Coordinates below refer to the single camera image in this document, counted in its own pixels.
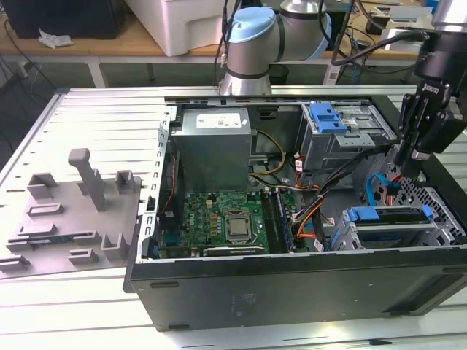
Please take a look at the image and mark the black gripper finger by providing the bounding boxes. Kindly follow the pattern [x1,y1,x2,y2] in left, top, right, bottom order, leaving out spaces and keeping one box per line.
[394,93,415,168]
[403,96,441,179]

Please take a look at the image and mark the black power wire with connector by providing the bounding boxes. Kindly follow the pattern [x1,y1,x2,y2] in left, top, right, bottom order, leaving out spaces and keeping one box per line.
[315,144,426,205]

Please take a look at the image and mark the hard disk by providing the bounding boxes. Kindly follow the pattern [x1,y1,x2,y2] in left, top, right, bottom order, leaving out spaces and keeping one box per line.
[330,204,435,252]

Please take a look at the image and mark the metal disk bay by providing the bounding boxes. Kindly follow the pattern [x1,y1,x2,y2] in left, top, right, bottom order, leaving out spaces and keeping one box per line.
[330,203,457,252]

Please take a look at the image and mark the small black cube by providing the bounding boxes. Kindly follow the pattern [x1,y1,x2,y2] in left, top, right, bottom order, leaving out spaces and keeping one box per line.
[366,12,390,36]

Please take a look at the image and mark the blue drive latch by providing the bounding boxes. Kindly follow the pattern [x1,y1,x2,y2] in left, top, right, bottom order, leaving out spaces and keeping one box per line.
[309,104,347,134]

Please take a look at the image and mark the grey optical drive cage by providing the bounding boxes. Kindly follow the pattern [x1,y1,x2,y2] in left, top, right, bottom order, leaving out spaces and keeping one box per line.
[297,104,397,183]

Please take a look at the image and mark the black bin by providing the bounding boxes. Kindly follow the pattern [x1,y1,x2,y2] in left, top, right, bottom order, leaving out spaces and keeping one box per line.
[269,64,290,85]

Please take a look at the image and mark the black PC case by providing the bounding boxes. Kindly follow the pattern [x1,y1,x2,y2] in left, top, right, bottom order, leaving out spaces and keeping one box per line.
[123,84,467,333]

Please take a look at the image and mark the grey power supply unit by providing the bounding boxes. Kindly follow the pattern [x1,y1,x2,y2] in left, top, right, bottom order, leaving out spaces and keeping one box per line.
[170,107,253,193]

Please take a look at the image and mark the silver CPU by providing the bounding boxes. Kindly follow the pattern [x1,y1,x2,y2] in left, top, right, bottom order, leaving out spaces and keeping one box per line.
[226,218,250,237]

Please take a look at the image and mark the CPU socket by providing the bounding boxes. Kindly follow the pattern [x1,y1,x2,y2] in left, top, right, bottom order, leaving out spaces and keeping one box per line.
[223,211,255,244]

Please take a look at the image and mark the black graphics card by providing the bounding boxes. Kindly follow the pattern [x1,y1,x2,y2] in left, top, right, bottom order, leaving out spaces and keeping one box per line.
[202,244,266,258]

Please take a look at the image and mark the green motherboard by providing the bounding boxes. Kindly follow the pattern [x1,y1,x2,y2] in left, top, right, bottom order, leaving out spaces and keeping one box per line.
[160,189,304,256]

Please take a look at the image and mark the black case fan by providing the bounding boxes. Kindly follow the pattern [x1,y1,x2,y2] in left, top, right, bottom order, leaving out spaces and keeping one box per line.
[162,149,183,234]

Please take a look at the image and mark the white foam box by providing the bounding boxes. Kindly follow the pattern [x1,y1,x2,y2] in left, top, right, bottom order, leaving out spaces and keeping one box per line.
[126,0,234,58]

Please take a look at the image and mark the wooden desk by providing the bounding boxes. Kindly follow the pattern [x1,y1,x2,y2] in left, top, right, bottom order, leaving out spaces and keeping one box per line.
[0,0,467,88]

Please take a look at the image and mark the large black box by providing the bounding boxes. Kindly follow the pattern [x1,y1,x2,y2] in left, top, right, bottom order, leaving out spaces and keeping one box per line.
[5,0,127,40]

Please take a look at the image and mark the grey parts rack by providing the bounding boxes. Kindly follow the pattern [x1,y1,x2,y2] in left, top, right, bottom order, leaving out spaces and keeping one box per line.
[0,147,143,280]

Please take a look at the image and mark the crumpled white paper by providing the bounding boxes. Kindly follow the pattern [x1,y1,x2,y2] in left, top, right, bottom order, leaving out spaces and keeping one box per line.
[38,28,74,49]

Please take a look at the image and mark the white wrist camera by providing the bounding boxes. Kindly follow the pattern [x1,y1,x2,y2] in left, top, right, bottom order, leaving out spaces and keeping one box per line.
[379,28,426,52]

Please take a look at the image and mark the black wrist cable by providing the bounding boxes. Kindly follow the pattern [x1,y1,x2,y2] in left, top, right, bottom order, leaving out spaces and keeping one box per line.
[330,0,428,67]

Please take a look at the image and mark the blue wire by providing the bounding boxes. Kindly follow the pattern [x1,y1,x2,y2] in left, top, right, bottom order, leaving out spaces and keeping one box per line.
[366,174,401,207]

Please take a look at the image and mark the multicolour wire bundle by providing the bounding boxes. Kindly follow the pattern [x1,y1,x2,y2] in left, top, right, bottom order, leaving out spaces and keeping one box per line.
[291,184,324,224]

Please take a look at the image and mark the yellow wire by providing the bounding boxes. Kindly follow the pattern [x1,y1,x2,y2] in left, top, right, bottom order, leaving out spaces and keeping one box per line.
[250,131,287,183]

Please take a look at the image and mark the orange wire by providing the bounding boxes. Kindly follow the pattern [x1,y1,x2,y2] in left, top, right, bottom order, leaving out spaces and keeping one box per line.
[295,217,320,241]

